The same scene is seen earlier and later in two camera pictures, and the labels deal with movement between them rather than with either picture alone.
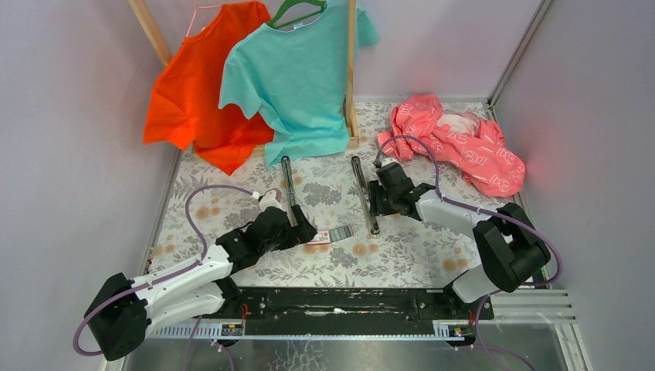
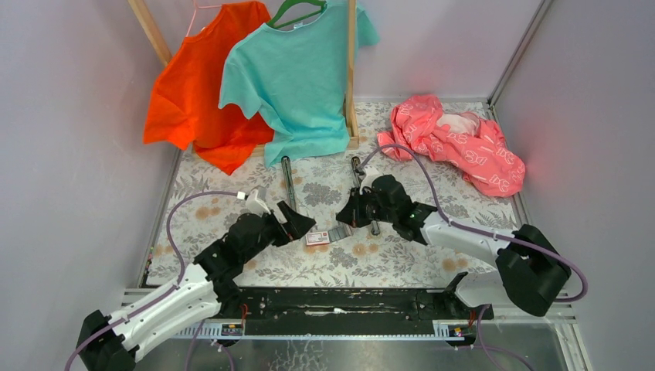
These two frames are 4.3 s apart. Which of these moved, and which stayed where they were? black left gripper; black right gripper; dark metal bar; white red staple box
Moved: black right gripper
Stayed: black left gripper; dark metal bar; white red staple box
